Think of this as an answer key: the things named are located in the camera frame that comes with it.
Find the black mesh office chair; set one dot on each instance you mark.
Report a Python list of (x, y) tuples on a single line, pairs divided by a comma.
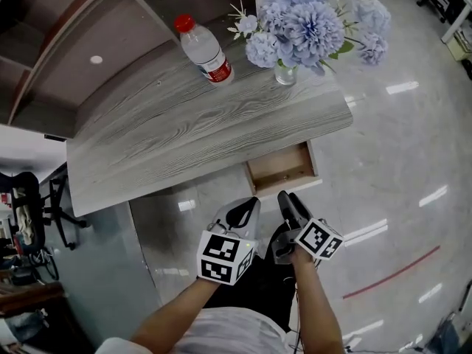
[(29, 212)]

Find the blue flower bunch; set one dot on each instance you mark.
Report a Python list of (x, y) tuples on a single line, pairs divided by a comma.
[(306, 28)]

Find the white office desk row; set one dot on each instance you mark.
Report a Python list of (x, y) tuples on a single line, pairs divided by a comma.
[(457, 9)]

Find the white round hole cover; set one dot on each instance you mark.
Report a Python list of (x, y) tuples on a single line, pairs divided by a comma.
[(96, 59)]

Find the person's left forearm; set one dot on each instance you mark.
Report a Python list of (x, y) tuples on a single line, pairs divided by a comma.
[(173, 315)]

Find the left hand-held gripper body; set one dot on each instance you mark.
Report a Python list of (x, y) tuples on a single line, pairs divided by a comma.
[(221, 256)]

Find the person's black trousers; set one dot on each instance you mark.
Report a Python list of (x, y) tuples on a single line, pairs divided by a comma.
[(265, 282)]

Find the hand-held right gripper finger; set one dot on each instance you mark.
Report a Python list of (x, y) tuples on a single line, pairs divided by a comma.
[(287, 212), (301, 216)]

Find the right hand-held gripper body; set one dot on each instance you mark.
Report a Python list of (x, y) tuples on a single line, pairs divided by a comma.
[(319, 240)]

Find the person's right forearm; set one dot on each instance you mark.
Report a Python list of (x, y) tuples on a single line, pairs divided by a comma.
[(317, 308)]

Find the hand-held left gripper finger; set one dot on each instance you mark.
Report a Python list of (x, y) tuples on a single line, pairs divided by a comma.
[(225, 214), (250, 225)]

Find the grey wooden shelf unit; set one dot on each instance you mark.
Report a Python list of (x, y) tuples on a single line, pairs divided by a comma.
[(184, 131)]

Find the person's white shirt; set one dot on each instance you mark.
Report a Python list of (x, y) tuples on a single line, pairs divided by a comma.
[(228, 330)]

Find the pale yellow bin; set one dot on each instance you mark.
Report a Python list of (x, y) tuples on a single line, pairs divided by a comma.
[(464, 46)]

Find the wooden drawer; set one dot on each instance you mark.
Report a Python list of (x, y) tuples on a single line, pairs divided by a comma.
[(282, 166)]

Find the small glass vase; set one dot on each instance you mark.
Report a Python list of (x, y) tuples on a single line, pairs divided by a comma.
[(285, 74)]

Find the red-capped water bottle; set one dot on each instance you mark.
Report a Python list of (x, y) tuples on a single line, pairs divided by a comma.
[(204, 50)]

